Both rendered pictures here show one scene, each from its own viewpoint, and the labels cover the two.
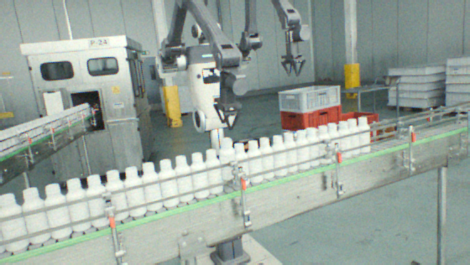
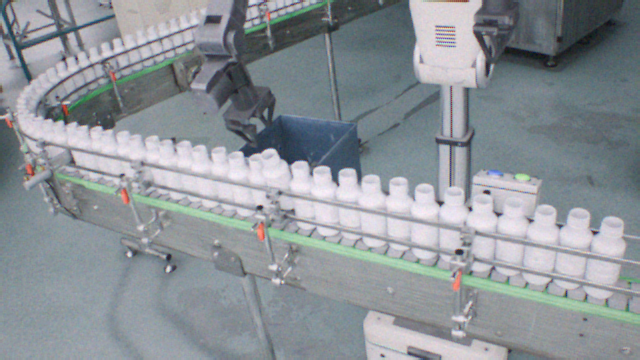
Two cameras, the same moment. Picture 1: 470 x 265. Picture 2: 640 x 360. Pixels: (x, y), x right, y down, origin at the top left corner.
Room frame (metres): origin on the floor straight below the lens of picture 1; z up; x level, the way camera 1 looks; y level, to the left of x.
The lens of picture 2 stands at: (0.72, -0.93, 1.78)
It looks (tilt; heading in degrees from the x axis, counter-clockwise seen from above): 32 degrees down; 58
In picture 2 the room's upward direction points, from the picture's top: 9 degrees counter-clockwise
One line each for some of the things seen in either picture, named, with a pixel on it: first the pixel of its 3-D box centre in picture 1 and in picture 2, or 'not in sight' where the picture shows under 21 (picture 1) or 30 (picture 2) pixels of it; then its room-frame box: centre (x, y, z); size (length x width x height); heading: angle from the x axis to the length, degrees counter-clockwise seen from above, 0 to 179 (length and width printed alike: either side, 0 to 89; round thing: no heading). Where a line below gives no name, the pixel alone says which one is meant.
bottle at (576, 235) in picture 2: (352, 137); (573, 248); (1.50, -0.55, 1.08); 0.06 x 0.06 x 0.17
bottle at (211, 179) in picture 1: (213, 171); (263, 186); (1.20, 0.09, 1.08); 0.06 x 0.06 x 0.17
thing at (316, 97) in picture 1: (309, 98); not in sight; (3.81, -0.92, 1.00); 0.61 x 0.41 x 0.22; 122
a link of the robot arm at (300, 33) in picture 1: (297, 28); not in sight; (1.51, -0.33, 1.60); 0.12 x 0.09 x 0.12; 25
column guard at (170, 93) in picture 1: (172, 106); not in sight; (8.88, 1.57, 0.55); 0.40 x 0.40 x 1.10; 25
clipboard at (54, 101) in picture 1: (53, 102); not in sight; (4.45, 2.35, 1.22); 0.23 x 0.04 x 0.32; 97
